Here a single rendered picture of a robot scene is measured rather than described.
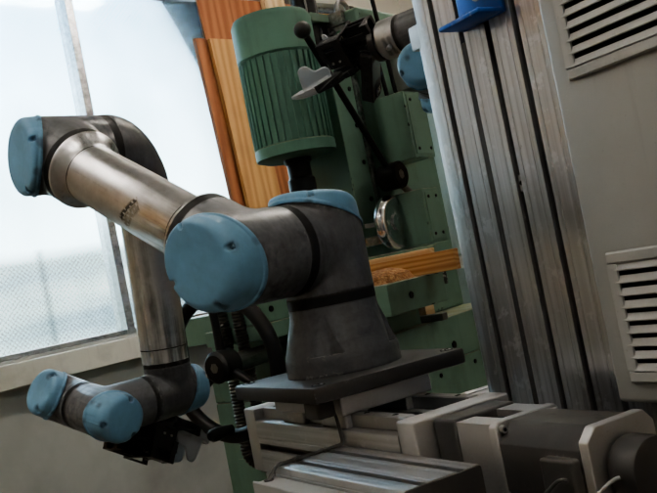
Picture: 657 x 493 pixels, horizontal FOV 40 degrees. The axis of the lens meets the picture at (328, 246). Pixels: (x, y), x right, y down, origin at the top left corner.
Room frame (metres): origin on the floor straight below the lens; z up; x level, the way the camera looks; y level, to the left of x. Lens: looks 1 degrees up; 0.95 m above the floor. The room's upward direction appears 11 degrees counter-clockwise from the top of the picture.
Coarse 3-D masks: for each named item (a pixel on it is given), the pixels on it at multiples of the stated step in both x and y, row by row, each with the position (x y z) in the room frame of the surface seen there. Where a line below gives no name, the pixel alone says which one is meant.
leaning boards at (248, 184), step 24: (216, 0) 3.60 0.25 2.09; (240, 0) 3.69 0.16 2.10; (264, 0) 3.74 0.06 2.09; (216, 24) 3.58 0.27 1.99; (216, 48) 3.48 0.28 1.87; (216, 72) 3.46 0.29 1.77; (216, 96) 3.47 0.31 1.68; (240, 96) 3.51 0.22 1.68; (216, 120) 3.45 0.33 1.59; (240, 120) 3.49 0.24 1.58; (240, 144) 3.47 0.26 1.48; (240, 168) 3.44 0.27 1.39; (264, 168) 3.53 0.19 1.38; (240, 192) 3.46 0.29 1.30; (264, 192) 3.50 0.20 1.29; (288, 192) 3.64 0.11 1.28
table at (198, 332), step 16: (384, 288) 1.66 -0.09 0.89; (400, 288) 1.69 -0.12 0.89; (416, 288) 1.74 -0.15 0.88; (432, 288) 1.78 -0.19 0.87; (384, 304) 1.66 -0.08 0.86; (400, 304) 1.68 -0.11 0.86; (416, 304) 1.73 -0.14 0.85; (192, 320) 1.97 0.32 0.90; (208, 320) 1.94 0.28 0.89; (288, 320) 1.75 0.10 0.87; (192, 336) 1.97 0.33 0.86; (208, 336) 1.81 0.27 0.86; (256, 336) 1.73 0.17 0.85
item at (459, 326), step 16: (464, 304) 2.18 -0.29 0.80; (448, 320) 1.92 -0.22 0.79; (464, 320) 1.97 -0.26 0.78; (400, 336) 1.76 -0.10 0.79; (416, 336) 1.81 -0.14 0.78; (432, 336) 1.86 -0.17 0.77; (448, 336) 1.90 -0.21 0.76; (464, 336) 1.96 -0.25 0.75; (464, 352) 1.95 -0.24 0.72; (256, 368) 1.87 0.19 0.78; (224, 384) 1.93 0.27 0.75; (224, 400) 1.94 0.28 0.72
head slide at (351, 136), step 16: (336, 96) 1.98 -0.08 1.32; (352, 96) 2.03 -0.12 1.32; (336, 112) 1.98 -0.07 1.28; (336, 128) 1.99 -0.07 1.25; (352, 128) 2.01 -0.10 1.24; (336, 144) 1.99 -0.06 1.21; (352, 144) 2.00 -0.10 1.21; (320, 160) 2.02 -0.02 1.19; (336, 160) 2.00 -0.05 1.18; (352, 160) 1.99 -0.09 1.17; (320, 176) 2.03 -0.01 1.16; (336, 176) 2.00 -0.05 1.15; (352, 176) 1.98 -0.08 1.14; (368, 176) 2.03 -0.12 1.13; (352, 192) 1.98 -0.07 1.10; (368, 192) 2.02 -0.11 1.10; (368, 208) 2.01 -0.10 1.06
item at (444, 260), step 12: (432, 252) 1.77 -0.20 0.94; (444, 252) 1.75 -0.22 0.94; (456, 252) 1.75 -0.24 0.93; (372, 264) 1.86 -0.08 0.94; (384, 264) 1.84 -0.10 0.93; (396, 264) 1.82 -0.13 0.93; (408, 264) 1.81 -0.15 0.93; (420, 264) 1.79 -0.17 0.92; (432, 264) 1.77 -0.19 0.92; (444, 264) 1.76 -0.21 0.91; (456, 264) 1.75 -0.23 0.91
